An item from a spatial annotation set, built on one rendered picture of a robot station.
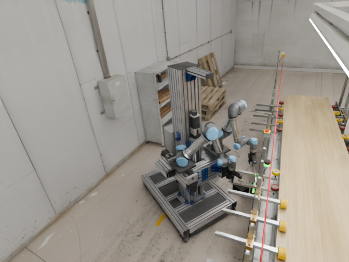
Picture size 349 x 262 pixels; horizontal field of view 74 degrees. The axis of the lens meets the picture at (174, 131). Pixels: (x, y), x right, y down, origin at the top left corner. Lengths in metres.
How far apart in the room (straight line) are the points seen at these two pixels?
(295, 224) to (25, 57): 3.20
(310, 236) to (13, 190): 3.13
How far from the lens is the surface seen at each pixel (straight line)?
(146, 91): 4.40
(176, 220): 3.11
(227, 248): 3.14
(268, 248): 2.03
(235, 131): 2.48
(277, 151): 3.64
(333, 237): 2.33
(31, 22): 3.28
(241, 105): 2.49
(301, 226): 2.31
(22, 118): 3.22
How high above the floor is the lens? 2.60
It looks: 29 degrees down
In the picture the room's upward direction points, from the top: 5 degrees counter-clockwise
